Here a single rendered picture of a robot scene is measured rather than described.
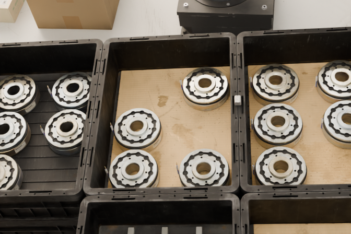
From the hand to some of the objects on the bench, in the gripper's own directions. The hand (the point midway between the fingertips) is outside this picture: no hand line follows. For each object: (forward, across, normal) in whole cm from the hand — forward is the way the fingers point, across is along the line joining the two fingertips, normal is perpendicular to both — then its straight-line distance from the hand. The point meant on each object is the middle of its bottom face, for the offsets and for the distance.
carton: (+7, -111, -3) cm, 111 cm away
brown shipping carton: (+7, -90, -2) cm, 90 cm away
